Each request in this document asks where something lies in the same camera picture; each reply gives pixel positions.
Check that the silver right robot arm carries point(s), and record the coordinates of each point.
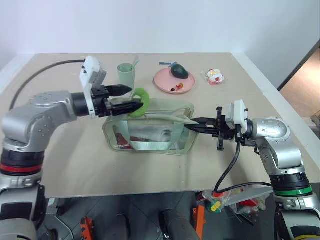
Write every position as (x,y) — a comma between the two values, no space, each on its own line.
(277,140)

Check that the green transparent zip pouch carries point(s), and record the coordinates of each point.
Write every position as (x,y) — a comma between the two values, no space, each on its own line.
(150,147)

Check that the blue strip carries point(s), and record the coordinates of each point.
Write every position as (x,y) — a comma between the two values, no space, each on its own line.
(165,63)

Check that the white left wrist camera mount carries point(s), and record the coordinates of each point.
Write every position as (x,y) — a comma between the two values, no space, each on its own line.
(90,67)

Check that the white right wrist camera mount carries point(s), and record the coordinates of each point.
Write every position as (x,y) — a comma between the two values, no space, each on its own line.
(237,112)

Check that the brown door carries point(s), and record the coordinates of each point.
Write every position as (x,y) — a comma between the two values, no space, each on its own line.
(303,67)

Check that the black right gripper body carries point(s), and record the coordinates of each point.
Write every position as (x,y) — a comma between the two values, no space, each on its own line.
(220,130)

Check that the dark rounded shape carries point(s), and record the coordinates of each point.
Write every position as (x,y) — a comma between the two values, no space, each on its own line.
(177,225)

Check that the dark green avocado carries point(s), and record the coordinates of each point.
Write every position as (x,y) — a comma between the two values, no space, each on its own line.
(179,72)

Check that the plastic bag of colourful toys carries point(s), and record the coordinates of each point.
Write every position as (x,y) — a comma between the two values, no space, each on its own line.
(237,202)

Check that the pink round plate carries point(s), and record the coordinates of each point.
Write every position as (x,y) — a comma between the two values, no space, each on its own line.
(165,83)

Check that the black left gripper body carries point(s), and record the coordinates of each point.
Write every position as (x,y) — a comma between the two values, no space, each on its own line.
(102,107)

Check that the pale green cup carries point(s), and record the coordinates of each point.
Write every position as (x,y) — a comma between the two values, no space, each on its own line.
(125,75)

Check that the pale green straw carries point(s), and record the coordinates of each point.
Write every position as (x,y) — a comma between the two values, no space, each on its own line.
(136,62)

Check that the orange clamp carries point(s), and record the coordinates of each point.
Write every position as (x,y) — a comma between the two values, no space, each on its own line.
(200,220)
(87,228)

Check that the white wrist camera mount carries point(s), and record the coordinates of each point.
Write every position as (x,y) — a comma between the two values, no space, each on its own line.
(90,67)
(237,112)

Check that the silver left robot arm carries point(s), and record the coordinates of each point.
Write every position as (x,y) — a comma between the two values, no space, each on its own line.
(37,120)

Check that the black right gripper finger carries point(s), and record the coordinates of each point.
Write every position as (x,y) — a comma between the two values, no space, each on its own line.
(200,129)
(205,120)

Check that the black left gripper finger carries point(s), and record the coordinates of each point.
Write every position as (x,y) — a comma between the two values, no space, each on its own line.
(120,89)
(125,108)

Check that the santa figure in plastic wrap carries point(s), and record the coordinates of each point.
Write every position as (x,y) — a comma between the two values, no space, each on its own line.
(215,76)

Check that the small red toy figures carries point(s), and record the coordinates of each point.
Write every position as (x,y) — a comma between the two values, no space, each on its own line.
(178,87)

